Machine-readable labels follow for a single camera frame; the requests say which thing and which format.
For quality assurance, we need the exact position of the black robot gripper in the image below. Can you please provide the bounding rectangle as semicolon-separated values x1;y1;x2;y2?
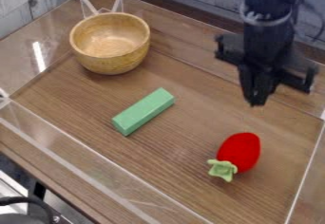
214;18;319;106

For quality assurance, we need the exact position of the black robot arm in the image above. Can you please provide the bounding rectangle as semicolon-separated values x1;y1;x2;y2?
214;0;319;106

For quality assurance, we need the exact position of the red plush strawberry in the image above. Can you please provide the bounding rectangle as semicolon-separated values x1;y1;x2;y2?
208;132;263;182

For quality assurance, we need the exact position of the green rectangular block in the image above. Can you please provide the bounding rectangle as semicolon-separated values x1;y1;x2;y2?
113;87;176;136

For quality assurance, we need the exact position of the wooden bowl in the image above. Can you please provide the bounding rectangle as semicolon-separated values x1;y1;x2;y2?
69;12;152;75

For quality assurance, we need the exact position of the clear acrylic tray wall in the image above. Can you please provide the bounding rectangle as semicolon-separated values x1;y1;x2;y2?
0;0;325;224

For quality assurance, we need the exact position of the black cable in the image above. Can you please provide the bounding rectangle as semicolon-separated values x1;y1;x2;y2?
0;196;55;224

